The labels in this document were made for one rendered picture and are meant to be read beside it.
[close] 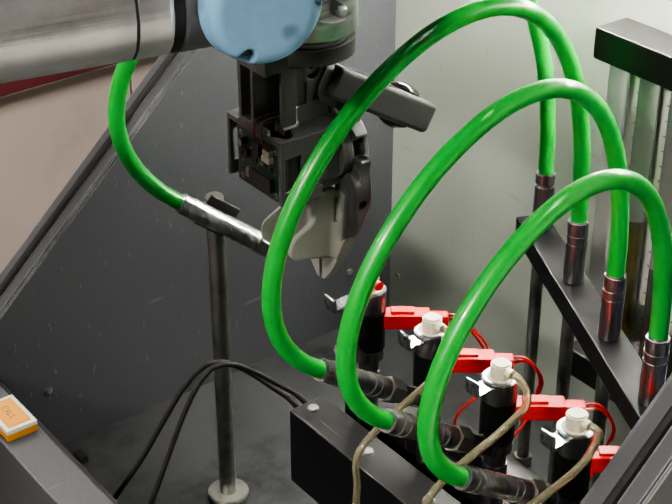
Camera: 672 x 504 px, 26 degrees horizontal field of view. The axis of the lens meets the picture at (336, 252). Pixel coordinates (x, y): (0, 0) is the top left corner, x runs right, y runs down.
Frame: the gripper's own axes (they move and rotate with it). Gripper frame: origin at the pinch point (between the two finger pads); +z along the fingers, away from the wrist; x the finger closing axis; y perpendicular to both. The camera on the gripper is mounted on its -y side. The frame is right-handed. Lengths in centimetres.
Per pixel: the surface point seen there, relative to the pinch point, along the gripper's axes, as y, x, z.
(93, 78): -46, -130, 41
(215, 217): 3.6, -11.6, 0.0
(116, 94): 10.3, -14.6, -12.1
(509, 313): -32.1, -11.3, 23.4
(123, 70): 9.7, -14.4, -14.1
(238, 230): 1.8, -10.7, 1.5
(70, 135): -41, -130, 51
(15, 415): 19.7, -21.3, 19.4
